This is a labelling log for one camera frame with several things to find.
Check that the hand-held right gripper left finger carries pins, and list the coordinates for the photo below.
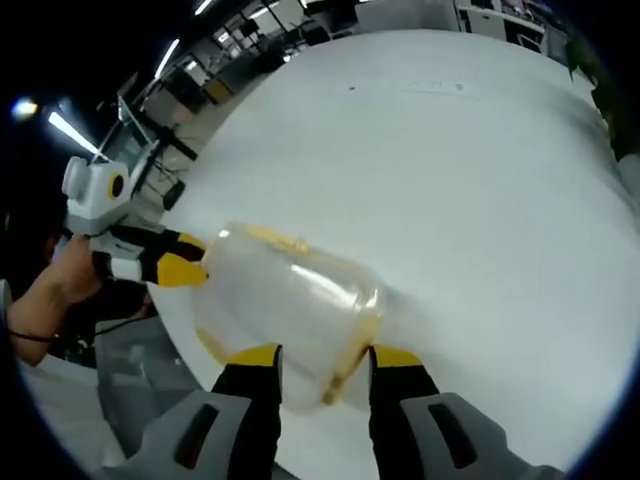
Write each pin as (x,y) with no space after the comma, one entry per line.
(250,400)

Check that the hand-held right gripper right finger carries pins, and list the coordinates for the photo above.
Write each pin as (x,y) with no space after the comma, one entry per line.
(400,400)

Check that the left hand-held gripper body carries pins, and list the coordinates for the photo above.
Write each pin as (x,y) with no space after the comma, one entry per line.
(95,200)

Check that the clear lid with yellow buckles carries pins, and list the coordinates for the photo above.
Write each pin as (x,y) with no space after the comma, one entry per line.
(350,360)

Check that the clear plastic container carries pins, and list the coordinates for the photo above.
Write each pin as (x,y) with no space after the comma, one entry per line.
(280,310)

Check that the person's left hand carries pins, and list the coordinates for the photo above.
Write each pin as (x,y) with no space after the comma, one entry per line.
(75,272)

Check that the black rounded object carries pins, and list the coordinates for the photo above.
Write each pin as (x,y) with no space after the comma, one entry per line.
(173,196)

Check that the ceiling light strip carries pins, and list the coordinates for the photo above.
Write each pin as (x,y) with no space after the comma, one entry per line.
(72,131)
(167,57)

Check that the black stand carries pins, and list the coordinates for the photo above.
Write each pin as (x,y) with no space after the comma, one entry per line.
(150,145)

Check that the person's white shirt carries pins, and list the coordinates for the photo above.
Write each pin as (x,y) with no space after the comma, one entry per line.
(65,410)

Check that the white plant pot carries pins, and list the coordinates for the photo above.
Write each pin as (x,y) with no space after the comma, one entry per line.
(629,165)

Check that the green leafy plant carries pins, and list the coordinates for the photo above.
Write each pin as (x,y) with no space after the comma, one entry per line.
(620,115)

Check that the white cabinet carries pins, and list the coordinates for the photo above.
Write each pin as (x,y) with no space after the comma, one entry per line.
(500,22)

